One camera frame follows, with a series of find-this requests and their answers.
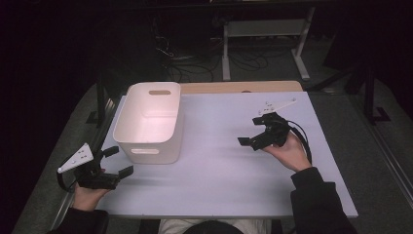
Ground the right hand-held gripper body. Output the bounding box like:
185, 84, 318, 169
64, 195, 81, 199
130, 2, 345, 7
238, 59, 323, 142
255, 97, 297, 151

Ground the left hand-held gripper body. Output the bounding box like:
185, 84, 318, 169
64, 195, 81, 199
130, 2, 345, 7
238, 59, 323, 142
56, 142, 122, 191

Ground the white plastic basket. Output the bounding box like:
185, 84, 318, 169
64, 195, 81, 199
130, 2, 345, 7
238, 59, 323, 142
112, 81, 185, 165

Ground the person's left hand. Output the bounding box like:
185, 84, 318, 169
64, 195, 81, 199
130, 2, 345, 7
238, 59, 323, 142
71, 181, 111, 213

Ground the person's right hand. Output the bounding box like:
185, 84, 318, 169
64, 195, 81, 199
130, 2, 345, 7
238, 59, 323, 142
261, 131, 313, 174

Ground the wooden table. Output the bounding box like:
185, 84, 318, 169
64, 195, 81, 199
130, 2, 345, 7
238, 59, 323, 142
179, 80, 304, 96

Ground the black metal stand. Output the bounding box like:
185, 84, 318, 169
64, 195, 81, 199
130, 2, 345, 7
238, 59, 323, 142
305, 61, 393, 127
86, 69, 115, 126

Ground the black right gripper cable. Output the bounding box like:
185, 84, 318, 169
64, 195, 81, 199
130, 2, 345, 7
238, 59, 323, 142
284, 119, 314, 165

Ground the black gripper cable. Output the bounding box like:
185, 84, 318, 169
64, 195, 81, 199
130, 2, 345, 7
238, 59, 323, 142
56, 171, 78, 193
284, 119, 314, 165

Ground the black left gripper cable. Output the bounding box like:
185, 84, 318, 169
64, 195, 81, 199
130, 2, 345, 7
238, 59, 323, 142
56, 171, 78, 193

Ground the white metal desk frame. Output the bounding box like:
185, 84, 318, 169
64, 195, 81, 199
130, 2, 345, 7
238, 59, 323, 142
221, 6, 317, 82

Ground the black floor cable bundle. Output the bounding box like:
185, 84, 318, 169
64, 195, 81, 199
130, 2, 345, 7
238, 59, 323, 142
151, 16, 216, 83

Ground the metal floor rail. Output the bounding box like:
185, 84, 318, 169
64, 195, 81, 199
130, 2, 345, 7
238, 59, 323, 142
349, 96, 413, 209

